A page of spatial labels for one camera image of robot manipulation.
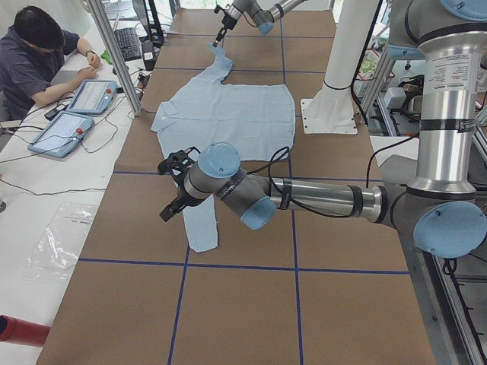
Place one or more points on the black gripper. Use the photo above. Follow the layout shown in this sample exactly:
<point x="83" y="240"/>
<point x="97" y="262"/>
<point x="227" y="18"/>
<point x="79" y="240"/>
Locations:
<point x="224" y="26"/>
<point x="179" y="197"/>

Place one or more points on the light blue button shirt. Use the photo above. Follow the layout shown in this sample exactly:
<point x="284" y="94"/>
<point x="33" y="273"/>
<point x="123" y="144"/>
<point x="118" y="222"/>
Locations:
<point x="229" y="124"/>

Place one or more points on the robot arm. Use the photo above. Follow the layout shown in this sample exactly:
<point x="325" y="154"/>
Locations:
<point x="436" y="207"/>
<point x="262" y="19"/>

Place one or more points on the black keyboard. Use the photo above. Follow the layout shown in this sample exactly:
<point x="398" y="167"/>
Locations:
<point x="128" y="43"/>

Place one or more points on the clear plastic bag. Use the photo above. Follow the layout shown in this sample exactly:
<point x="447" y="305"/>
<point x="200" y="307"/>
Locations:
<point x="56" y="254"/>

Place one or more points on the lower blue teach pendant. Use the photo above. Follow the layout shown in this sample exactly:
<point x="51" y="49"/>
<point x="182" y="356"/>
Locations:
<point x="62" y="135"/>

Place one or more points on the blue teach pendant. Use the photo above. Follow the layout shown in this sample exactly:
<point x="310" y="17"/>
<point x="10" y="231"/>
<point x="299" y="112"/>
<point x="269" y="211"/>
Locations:
<point x="93" y="97"/>
<point x="62" y="135"/>

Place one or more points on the upper blue teach pendant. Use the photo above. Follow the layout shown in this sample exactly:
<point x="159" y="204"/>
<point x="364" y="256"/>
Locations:
<point x="93" y="97"/>

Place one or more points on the brown paper table cover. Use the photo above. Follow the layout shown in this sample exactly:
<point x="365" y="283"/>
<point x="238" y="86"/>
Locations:
<point x="305" y="289"/>

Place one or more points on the seated person in dark shirt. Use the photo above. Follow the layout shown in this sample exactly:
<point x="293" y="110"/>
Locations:
<point x="32" y="53"/>

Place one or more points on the red cylinder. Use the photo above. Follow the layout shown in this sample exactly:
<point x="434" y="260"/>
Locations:
<point x="18" y="331"/>

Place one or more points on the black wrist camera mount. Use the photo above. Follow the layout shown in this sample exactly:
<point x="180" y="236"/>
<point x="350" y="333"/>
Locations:
<point x="224" y="9"/>
<point x="178" y="163"/>

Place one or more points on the aluminium frame post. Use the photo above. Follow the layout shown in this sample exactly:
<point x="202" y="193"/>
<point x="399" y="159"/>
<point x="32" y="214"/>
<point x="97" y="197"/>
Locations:
<point x="102" y="22"/>

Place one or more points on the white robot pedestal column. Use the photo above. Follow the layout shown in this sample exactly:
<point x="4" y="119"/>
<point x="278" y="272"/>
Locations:
<point x="331" y="110"/>

